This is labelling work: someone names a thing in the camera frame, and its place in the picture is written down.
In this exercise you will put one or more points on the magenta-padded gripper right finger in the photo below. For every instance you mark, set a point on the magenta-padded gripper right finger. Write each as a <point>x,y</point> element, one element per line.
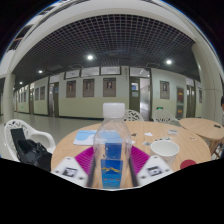
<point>154,170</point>

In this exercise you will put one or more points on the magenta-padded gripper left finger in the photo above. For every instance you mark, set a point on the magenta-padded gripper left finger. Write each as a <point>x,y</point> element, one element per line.
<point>68,170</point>

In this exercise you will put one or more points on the clear blue-labelled water bottle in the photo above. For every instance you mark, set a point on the clear blue-labelled water bottle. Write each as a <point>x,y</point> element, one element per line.
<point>112,140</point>

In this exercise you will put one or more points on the flat round red coaster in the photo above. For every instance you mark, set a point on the flat round red coaster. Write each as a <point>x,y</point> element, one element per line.
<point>188,164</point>

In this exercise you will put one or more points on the blue and white booklet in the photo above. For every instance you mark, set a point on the blue and white booklet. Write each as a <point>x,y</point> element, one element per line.
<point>83,137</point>

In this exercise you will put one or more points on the black bag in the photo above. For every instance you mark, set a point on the black bag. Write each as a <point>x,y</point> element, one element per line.
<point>31,151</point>

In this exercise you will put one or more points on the white plastic lattice chair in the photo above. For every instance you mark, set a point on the white plastic lattice chair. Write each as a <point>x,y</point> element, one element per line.
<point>165,116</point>
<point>40,137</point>
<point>134,115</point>

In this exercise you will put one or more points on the round wooden side table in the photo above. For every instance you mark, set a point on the round wooden side table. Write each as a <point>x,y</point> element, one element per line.
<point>201,126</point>

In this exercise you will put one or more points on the wooden-legged chair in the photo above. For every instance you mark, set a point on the wooden-legged chair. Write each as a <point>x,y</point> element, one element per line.
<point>220,151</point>

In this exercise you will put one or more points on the closed dark-framed door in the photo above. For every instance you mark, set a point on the closed dark-framed door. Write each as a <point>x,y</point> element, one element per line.
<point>54,100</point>

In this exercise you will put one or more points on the open dark-framed door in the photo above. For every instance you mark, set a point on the open dark-framed door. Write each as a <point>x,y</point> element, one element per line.
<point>134,100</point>

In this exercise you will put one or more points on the black phone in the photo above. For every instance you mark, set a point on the black phone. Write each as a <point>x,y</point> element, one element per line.
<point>217,126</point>

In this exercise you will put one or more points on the round ceiling lights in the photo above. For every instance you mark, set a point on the round ceiling lights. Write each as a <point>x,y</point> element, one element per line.
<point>90,57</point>

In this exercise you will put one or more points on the framed wall portraits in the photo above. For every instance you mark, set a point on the framed wall portraits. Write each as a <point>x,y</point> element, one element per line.
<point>109,87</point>

